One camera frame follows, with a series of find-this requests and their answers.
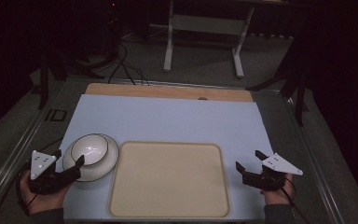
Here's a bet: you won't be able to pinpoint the white bowl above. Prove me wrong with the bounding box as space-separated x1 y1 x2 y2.
70 133 109 167
62 133 120 183

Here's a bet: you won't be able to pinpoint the person's right hand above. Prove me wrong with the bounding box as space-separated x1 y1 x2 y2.
260 173 295 206

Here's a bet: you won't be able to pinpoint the beige tray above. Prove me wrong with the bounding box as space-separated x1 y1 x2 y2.
106 140 231 219

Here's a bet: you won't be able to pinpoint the white metal desk frame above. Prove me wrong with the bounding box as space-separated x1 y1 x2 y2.
162 0 256 79

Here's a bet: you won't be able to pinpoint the light blue table mat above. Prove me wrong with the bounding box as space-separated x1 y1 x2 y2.
58 93 275 221

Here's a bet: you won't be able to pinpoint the black metal stand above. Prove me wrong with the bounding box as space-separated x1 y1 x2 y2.
37 50 50 110
294 73 310 127

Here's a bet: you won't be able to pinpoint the black floor cables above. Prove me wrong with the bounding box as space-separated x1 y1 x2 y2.
106 41 151 87

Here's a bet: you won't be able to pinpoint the right hand-held gripper cable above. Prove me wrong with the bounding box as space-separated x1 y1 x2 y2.
273 175 310 224

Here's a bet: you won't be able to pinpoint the metal floor rail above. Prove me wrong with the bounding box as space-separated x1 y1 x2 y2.
281 91 348 224
0 92 64 216

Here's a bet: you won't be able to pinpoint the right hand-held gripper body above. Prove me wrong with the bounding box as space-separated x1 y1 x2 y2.
242 152 304 192

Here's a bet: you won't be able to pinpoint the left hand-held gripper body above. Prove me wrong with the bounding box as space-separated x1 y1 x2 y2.
27 149 74 196

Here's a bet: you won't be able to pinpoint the person's left hand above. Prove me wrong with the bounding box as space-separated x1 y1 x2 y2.
19 170 73 217

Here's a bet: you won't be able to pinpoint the wooden table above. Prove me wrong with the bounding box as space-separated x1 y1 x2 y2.
84 82 255 103

